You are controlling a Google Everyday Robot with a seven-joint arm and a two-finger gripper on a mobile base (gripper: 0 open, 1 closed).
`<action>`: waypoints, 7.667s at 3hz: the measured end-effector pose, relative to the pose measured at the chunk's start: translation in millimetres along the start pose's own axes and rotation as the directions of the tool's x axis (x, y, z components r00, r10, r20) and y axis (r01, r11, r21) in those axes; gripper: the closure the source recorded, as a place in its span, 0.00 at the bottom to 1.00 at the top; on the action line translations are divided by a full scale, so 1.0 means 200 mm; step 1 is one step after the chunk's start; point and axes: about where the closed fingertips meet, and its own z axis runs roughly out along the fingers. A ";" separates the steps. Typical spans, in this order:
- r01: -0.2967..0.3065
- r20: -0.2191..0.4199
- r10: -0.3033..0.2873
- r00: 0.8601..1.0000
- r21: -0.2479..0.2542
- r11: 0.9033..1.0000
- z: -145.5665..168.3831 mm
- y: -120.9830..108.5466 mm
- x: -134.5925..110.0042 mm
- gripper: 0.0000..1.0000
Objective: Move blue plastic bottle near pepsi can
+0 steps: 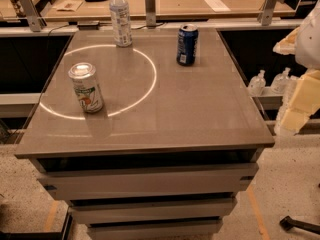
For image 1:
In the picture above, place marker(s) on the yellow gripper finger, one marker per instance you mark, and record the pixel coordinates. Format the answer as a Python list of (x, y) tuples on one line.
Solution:
[(304, 102), (287, 45)]

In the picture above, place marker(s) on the blue labelled plastic water bottle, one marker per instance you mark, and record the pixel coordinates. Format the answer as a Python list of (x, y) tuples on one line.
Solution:
[(120, 19)]

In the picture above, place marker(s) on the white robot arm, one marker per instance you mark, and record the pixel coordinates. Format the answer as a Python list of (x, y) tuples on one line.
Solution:
[(307, 54)]

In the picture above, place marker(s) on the right clear sanitizer bottle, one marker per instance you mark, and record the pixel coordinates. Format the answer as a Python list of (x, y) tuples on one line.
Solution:
[(280, 81)]

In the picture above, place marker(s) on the clear sanitizer bottle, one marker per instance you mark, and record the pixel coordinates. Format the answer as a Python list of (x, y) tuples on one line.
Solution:
[(280, 81), (257, 84)]

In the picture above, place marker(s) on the left clear sanitizer bottle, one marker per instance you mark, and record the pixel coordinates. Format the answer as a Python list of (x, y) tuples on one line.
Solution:
[(257, 84)]

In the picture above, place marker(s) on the blue pepsi can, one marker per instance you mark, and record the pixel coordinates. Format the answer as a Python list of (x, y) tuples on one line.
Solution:
[(187, 44)]

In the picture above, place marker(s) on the white green soda can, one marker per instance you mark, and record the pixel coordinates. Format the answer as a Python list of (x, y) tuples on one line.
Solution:
[(86, 87)]

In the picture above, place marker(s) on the white paper sheet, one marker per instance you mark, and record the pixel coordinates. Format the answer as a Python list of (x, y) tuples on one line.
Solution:
[(217, 5)]

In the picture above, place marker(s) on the black chair leg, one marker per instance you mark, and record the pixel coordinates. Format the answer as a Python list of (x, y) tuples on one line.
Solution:
[(287, 223)]

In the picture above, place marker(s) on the small paper card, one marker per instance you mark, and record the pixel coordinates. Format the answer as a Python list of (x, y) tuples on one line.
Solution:
[(68, 5)]

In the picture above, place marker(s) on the middle metal bracket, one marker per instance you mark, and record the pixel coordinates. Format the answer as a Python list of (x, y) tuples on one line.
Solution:
[(150, 8)]

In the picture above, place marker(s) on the left metal bracket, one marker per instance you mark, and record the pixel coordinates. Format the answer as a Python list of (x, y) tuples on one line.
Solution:
[(35, 21)]

